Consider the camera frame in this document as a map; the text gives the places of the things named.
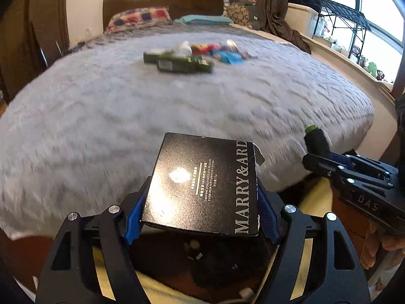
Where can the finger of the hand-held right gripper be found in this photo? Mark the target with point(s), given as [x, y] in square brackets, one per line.
[341, 159]
[316, 163]

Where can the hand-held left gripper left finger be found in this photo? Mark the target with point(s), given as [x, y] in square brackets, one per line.
[134, 224]

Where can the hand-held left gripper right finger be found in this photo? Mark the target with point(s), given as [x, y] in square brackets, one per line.
[269, 218]

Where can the black bottle with green cap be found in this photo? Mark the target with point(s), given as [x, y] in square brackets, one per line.
[316, 141]

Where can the yellow plastic bag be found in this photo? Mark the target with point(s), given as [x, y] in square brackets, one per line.
[316, 196]

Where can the black cardboard box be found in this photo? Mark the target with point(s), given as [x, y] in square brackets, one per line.
[196, 180]

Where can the blue snack packet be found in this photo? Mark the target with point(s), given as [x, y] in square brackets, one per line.
[227, 57]

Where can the striped snack packet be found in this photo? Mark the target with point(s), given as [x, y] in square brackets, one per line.
[232, 46]

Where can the red snack packet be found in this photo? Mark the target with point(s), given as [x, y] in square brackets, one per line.
[205, 49]

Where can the dark green bottle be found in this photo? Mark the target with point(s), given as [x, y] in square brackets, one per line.
[186, 66]

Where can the person's right hand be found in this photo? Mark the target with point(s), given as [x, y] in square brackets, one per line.
[379, 250]

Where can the brown curtain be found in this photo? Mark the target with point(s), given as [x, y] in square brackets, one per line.
[400, 126]
[275, 3]

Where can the brown monkey plush toy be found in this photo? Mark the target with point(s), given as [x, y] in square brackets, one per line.
[380, 75]

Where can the green frog plush toy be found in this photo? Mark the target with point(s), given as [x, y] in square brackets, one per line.
[372, 68]

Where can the dark monkey plush toy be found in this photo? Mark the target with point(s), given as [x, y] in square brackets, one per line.
[356, 52]

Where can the grey textured blanket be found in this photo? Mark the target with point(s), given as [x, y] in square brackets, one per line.
[95, 117]

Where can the white storage box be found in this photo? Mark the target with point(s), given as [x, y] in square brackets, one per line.
[300, 19]

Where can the black folding rack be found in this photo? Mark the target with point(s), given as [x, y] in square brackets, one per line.
[341, 8]

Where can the large window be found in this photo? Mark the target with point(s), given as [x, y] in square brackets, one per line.
[379, 12]

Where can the grey bag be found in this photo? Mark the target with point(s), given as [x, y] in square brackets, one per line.
[255, 17]

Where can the wood-slice print cushion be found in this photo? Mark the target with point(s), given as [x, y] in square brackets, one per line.
[237, 14]

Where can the teal pillow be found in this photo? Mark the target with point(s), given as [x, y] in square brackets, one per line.
[205, 19]

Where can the plaid pillow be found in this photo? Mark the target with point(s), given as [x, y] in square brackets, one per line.
[139, 17]

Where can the wooden wardrobe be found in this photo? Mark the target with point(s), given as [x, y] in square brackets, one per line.
[19, 38]

